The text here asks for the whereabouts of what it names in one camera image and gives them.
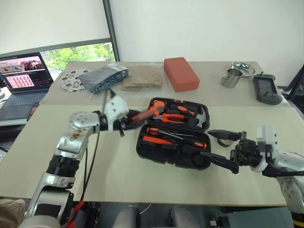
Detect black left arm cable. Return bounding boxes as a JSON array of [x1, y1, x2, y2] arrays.
[[79, 88, 108, 204]]

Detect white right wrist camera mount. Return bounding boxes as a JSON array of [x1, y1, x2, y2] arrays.
[[250, 125, 278, 173]]

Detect orange handled pliers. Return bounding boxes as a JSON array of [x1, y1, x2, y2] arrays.
[[153, 113, 185, 124]]

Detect black handheld controller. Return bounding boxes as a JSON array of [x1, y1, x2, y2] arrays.
[[252, 73, 284, 106]]

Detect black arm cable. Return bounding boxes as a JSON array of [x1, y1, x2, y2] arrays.
[[267, 162, 304, 178], [79, 88, 108, 204]]

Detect beige folded cloth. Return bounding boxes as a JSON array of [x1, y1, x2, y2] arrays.
[[121, 65, 165, 92]]

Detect orange handled hammer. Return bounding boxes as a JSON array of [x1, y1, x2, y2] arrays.
[[131, 105, 166, 124]]

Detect black electrical tape roll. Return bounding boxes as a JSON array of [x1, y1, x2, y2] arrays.
[[217, 137, 235, 148]]

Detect thin white cable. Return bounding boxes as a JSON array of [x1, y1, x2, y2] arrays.
[[139, 202, 153, 216]]

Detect dark folded cloth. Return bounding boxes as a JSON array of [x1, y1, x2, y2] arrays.
[[78, 62, 130, 95]]

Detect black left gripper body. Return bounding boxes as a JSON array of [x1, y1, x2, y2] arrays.
[[113, 116, 133, 138]]

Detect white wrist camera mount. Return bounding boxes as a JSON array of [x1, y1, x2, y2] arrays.
[[103, 95, 130, 132], [250, 125, 278, 173]]

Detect claw hammer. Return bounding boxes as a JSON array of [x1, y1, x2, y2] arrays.
[[170, 102, 210, 130]]

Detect orange black tape measure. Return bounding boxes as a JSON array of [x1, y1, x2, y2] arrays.
[[152, 99, 166, 110]]

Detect red orange brick block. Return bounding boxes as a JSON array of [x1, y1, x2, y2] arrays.
[[163, 57, 200, 93]]

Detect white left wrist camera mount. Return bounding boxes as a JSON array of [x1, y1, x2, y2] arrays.
[[103, 95, 130, 132]]

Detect perforated metal disc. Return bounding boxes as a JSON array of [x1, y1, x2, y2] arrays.
[[57, 68, 94, 92]]

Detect steel cup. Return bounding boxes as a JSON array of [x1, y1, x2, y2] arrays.
[[220, 68, 244, 89]]

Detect black shaft screwdriver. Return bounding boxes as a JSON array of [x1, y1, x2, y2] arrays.
[[145, 127, 185, 142]]

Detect steel bowl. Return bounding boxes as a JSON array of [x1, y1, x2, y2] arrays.
[[229, 61, 257, 78]]

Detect black tool case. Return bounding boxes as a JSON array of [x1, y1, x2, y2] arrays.
[[135, 97, 212, 171]]

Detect grey rounded shape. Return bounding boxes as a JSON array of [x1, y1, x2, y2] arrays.
[[111, 205, 141, 228], [168, 206, 200, 228]]

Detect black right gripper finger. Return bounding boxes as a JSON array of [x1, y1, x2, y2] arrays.
[[207, 129, 243, 142], [200, 152, 240, 174]]

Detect orange tester screwdriver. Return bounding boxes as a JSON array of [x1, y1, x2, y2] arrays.
[[142, 135, 178, 146]]

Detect open laptop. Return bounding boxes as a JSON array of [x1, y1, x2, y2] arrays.
[[0, 52, 54, 122]]

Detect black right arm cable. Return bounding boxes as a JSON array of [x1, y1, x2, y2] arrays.
[[267, 162, 304, 178]]

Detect silver shaft screwdriver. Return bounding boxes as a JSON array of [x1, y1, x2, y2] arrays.
[[166, 133, 208, 150]]

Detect dark window frame post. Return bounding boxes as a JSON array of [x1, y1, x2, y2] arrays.
[[102, 0, 121, 62]]

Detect beige fabric bundle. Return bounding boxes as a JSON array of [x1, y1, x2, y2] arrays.
[[0, 199, 27, 228]]

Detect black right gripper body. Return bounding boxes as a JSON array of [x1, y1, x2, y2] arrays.
[[229, 130, 262, 167]]

